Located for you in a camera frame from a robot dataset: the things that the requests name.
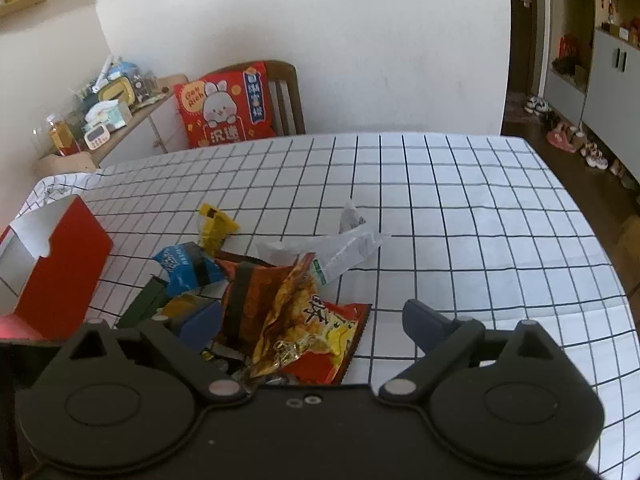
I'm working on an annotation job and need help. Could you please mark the blue snack packet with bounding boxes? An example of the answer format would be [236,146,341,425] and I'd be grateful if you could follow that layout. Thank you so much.
[152,242,226,298]

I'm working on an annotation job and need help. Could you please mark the golden snack packet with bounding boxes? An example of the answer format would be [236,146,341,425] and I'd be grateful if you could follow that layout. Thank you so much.
[162,294,211,318]

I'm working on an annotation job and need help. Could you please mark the orange juice bottle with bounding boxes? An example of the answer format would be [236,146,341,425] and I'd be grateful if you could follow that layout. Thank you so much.
[46,114,81,157]

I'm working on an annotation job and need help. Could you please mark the grey shoe cabinet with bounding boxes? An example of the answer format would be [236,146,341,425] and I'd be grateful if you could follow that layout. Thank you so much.
[542,0,640,186]

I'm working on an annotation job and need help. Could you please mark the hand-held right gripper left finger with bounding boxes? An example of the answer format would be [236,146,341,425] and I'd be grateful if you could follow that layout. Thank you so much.
[52,300,248,403]

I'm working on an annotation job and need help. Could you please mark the yellow snack packet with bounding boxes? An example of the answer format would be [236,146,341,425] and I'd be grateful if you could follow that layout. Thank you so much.
[196,203,240,259]

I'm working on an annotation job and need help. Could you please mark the dark wooden door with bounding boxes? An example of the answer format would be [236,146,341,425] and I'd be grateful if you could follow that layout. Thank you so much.
[505,0,551,96]

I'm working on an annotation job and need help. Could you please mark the white kitchen timer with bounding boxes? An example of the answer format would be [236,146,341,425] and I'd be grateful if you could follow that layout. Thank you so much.
[82,124,112,151]

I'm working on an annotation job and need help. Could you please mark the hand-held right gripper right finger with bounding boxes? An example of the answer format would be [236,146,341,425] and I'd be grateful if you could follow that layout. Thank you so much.
[377,299,568,403]

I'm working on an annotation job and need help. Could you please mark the wooden sideboard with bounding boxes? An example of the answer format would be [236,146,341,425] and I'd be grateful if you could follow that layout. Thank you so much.
[32,74,191,176]

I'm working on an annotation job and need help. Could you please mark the pink slippers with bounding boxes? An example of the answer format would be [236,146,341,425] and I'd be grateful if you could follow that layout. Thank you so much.
[546,122,576,153]

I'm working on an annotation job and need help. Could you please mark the checkered tablecloth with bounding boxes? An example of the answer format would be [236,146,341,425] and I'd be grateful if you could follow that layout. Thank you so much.
[15,132,636,478]

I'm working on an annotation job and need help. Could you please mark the white silver snack packet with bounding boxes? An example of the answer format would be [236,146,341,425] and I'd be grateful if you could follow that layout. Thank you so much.
[256,200,392,286]

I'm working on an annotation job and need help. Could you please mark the yellow-red chip bag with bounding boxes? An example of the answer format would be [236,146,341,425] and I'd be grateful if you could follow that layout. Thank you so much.
[247,252,373,386]

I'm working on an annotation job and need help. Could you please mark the green snack packet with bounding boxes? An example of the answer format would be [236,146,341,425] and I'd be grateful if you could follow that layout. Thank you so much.
[116,275,171,331]

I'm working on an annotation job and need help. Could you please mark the wooden chair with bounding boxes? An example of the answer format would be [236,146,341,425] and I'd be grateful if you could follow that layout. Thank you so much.
[202,60,307,136]

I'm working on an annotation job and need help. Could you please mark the white tissue pack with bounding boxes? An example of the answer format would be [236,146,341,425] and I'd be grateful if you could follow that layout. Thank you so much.
[84,100,133,131]

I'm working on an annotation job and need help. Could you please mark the dark orange snack packet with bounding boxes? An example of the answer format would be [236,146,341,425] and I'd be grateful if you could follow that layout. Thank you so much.
[215,252,296,361]

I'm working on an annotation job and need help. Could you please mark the white pink sneakers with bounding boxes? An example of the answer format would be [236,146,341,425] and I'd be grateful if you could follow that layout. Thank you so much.
[580,142,610,170]

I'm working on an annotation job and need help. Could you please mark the red cardboard box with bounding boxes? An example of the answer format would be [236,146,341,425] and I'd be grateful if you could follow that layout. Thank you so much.
[0,195,115,343]

